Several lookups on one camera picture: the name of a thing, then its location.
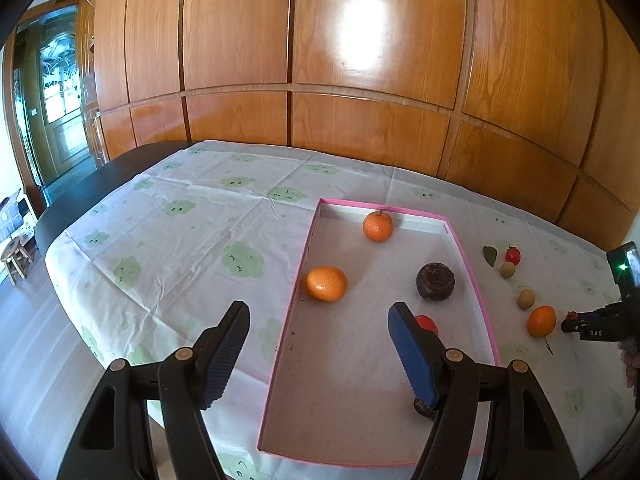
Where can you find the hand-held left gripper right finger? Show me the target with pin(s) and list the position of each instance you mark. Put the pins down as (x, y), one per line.
(412, 355)

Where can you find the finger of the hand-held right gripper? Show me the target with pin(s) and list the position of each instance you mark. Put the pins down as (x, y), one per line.
(595, 315)
(592, 332)

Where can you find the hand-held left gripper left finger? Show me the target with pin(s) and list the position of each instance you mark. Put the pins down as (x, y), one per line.
(225, 355)

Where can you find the red cherry tomato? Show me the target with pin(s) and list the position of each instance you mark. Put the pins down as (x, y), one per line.
(570, 316)
(427, 324)
(513, 255)

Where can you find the orange tangerine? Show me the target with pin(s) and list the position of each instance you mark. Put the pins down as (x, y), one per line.
(378, 226)
(326, 283)
(541, 321)

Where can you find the pink shallow box tray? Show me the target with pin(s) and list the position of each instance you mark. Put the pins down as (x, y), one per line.
(360, 360)

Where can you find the dark brown round fruit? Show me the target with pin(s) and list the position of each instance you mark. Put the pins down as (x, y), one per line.
(424, 409)
(435, 281)

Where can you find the small yellow-green round fruit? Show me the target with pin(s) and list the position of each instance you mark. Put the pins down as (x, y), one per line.
(525, 299)
(507, 269)

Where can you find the person's right hand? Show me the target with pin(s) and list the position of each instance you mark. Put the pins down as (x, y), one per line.
(631, 362)

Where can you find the thin brown twig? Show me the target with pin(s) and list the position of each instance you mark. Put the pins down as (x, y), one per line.
(548, 345)

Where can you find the white green-printed tablecloth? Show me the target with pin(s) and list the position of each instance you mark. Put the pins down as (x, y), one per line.
(200, 240)

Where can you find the green leaf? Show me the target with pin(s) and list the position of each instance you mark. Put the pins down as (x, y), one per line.
(490, 255)

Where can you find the small wooden stool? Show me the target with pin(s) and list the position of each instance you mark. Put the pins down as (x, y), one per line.
(17, 256)

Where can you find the wooden wardrobe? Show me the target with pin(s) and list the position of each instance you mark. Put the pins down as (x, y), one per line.
(350, 110)

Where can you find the wooden glass door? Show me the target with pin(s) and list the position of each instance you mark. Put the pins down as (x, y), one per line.
(57, 90)

